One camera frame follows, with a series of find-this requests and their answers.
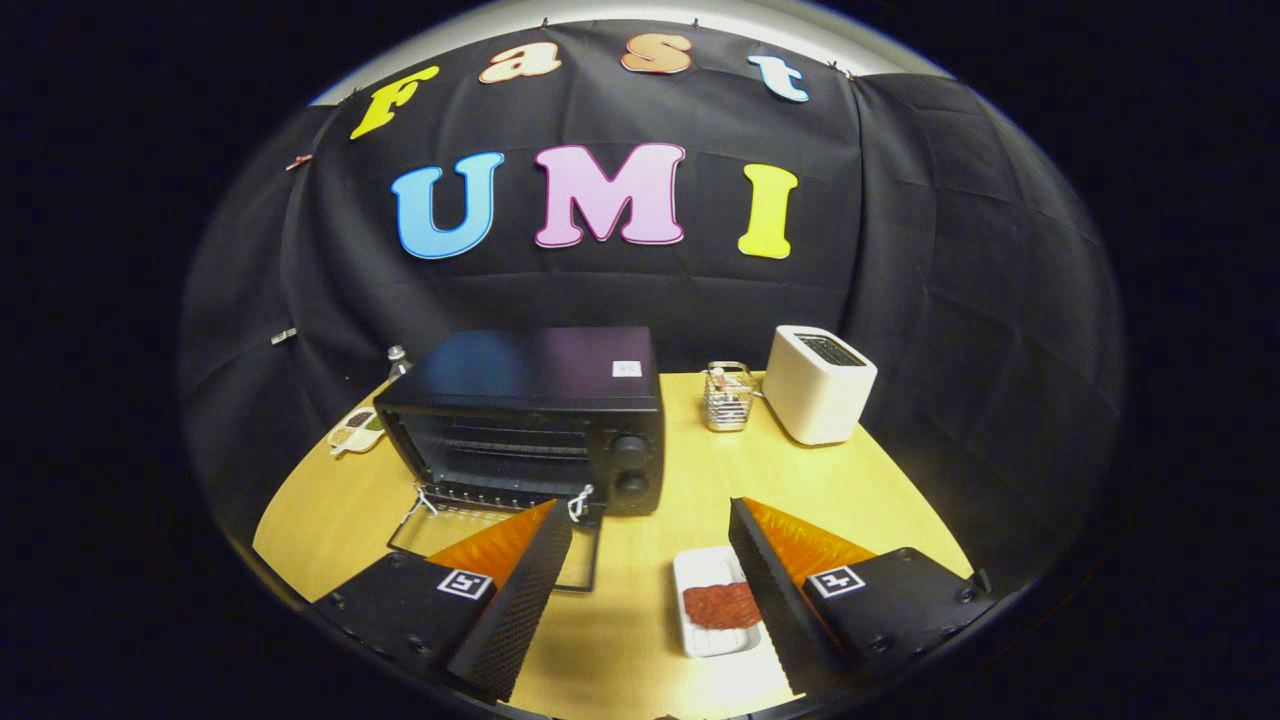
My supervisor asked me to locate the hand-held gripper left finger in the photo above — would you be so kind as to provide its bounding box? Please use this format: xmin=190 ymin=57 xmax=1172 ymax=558
xmin=312 ymin=500 xmax=574 ymax=704

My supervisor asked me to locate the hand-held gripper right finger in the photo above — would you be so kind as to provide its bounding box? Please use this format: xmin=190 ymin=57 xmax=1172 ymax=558
xmin=728 ymin=497 xmax=996 ymax=698

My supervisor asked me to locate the black backdrop cloth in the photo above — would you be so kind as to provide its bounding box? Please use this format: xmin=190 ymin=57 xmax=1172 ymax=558
xmin=180 ymin=18 xmax=1126 ymax=591

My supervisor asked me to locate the white bread toaster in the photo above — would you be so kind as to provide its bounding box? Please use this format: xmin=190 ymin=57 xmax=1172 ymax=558
xmin=763 ymin=325 xmax=879 ymax=446

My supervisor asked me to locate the sectioned spice dish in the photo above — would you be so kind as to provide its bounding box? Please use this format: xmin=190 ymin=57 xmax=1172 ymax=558
xmin=328 ymin=405 xmax=386 ymax=459

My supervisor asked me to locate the red meat slice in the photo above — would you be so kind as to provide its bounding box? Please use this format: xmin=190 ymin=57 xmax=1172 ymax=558
xmin=682 ymin=581 xmax=763 ymax=631

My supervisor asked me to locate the black toaster oven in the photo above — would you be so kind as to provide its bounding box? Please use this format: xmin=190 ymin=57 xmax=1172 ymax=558
xmin=373 ymin=326 xmax=668 ymax=593

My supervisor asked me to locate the metal wire basket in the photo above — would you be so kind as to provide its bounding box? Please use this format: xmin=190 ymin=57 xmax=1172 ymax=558
xmin=703 ymin=361 xmax=755 ymax=433

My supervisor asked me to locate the white rectangular plate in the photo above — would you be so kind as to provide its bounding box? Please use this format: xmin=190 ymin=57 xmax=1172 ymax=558
xmin=672 ymin=546 xmax=766 ymax=659

